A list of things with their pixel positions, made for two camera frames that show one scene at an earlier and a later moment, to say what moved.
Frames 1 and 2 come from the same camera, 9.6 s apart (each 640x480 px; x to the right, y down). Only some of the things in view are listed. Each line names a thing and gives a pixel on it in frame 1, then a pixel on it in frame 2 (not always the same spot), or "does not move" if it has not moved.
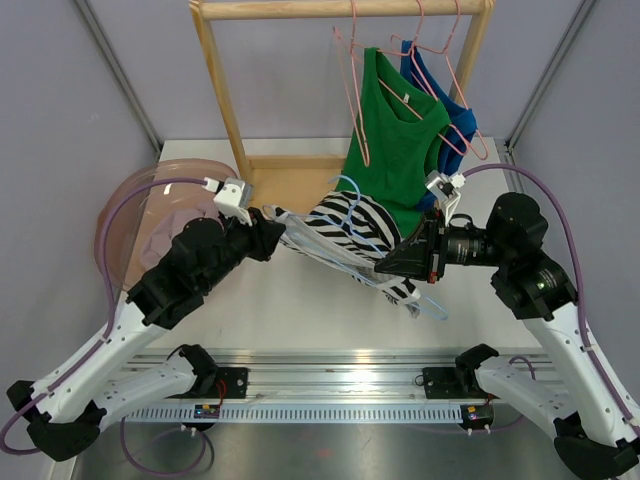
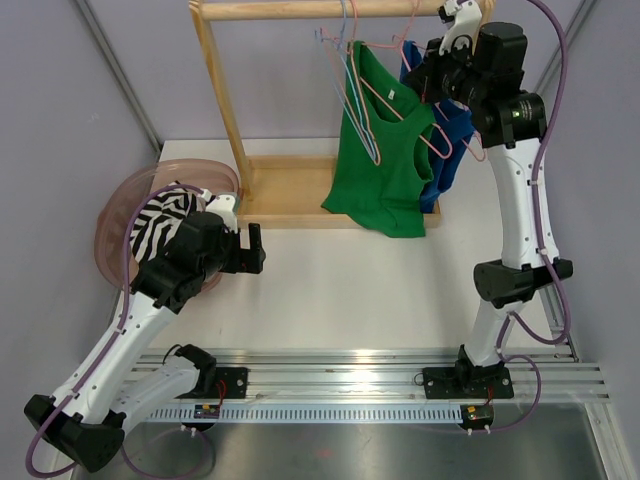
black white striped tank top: (350, 232) → (158, 216)
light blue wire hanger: (344, 219) → (374, 152)
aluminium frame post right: (580, 16) does not move
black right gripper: (420, 258) → (423, 77)
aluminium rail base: (322, 386) does not move
